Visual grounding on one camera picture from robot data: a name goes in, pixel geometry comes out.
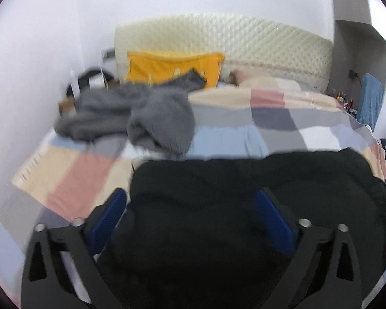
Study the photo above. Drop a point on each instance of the yellow pillow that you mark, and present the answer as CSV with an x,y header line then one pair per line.
x,y
173,67

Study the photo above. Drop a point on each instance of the black bag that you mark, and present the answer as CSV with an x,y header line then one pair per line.
x,y
88,79

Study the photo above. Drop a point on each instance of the dark grey cloth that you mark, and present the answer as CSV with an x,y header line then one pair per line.
x,y
185,79

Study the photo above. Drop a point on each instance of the grey fleece garment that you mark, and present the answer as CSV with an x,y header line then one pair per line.
x,y
138,116

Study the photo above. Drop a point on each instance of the cream quilted headboard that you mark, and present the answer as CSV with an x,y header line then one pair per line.
x,y
244,41

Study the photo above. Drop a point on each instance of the checked bed pillow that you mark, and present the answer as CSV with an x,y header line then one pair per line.
x,y
263,80

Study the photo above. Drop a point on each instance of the blue cloth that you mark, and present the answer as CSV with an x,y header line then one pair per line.
x,y
370,99

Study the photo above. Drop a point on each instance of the pastel checked blanket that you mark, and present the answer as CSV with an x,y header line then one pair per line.
x,y
83,167

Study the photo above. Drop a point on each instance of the black wall switch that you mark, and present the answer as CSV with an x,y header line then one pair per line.
x,y
352,74

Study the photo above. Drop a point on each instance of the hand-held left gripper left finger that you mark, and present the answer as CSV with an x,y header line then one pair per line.
x,y
107,219

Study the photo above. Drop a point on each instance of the small bottles on nightstand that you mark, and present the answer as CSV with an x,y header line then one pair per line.
x,y
342,98

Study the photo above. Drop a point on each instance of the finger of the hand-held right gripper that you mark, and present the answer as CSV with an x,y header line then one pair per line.
x,y
384,148

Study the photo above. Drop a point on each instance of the black jacket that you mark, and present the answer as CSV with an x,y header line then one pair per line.
x,y
244,215

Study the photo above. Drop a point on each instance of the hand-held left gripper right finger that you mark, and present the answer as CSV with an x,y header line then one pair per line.
x,y
273,222

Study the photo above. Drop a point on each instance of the wall socket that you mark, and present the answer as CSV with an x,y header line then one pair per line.
x,y
107,53

